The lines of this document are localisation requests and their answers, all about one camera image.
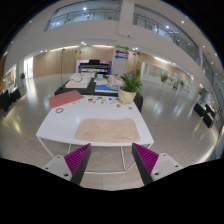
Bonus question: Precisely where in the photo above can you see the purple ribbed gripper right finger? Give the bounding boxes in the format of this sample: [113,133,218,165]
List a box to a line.
[132,143,182,185]

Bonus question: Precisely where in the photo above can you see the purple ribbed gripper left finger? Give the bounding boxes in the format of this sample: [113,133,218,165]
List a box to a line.
[43,144,92,185]

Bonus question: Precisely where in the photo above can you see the beige towel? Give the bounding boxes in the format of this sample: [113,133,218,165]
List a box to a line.
[75,118,141,143]

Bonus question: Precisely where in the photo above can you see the white table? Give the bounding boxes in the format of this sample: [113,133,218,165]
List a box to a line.
[35,94,155,175]

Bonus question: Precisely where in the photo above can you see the red placemat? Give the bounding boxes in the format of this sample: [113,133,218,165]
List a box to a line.
[49,90,84,108]

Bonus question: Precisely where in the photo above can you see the scattered small colourful items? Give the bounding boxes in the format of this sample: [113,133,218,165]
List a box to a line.
[86,96,133,110]

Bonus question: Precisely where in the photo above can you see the black display table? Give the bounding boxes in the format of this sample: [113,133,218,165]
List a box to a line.
[54,79,143,110]

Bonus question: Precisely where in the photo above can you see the blue board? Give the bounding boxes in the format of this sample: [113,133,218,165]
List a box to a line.
[95,85,118,93]

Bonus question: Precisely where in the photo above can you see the potted green plant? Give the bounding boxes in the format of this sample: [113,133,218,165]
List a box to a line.
[118,69,142,104]

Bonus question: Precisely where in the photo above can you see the white architectural model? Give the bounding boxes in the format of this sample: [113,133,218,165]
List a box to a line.
[65,73,91,88]

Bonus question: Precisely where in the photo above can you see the black piano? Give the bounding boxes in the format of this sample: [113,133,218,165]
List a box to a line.
[76,60,112,74]

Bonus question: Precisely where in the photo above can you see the direction sign pillar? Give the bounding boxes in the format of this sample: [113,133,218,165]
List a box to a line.
[112,0,134,75]

